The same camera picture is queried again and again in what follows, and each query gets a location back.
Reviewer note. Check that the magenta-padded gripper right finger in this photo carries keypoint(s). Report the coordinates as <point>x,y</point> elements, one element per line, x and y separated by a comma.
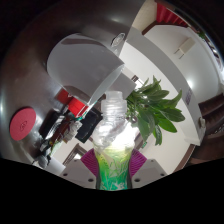
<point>148,171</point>

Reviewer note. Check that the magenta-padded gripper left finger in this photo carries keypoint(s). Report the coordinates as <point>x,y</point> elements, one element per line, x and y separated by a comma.
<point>78,173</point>

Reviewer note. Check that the clear green-labelled drink bottle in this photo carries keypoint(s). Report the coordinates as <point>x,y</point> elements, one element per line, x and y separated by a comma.
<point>113,150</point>

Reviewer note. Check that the dark tray with jars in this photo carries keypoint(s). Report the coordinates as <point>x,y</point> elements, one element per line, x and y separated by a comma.
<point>65,130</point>

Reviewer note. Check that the black chair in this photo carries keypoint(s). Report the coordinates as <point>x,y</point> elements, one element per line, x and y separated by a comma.
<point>88,125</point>

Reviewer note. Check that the green plant in white pot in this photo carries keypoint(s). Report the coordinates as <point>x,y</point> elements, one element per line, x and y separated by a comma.
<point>156,106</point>

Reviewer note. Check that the red plastic basket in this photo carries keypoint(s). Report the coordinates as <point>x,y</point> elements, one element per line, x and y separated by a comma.
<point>75,106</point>

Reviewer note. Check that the flat round red coaster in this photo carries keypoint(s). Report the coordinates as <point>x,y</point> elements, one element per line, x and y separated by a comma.
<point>22,124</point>

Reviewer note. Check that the red carpeted staircase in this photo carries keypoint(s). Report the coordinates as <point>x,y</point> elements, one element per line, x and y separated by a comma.
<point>170,15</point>

